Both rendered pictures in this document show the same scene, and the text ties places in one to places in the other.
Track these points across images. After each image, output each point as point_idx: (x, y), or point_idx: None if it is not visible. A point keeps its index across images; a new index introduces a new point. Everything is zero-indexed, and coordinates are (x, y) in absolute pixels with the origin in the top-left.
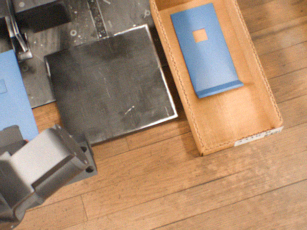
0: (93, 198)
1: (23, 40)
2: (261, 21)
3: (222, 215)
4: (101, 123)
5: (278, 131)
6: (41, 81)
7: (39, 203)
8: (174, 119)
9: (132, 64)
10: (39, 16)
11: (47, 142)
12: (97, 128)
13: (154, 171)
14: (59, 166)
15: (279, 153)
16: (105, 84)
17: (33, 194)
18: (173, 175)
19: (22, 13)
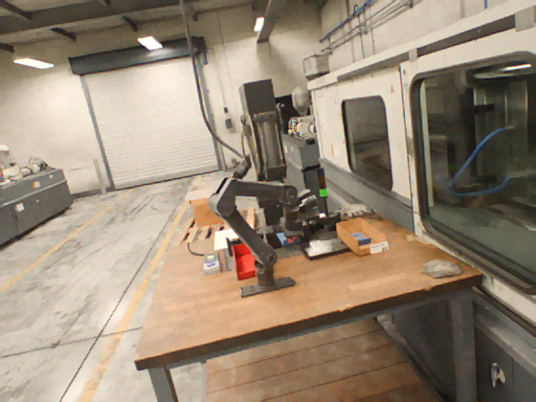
0: (318, 267)
1: None
2: None
3: (368, 265)
4: (321, 251)
5: (387, 247)
6: (299, 251)
7: (301, 220)
8: (347, 249)
9: (331, 241)
10: None
11: (306, 189)
12: (319, 252)
13: (341, 260)
14: (309, 194)
15: (389, 253)
16: (322, 245)
17: (301, 203)
18: (348, 260)
19: None
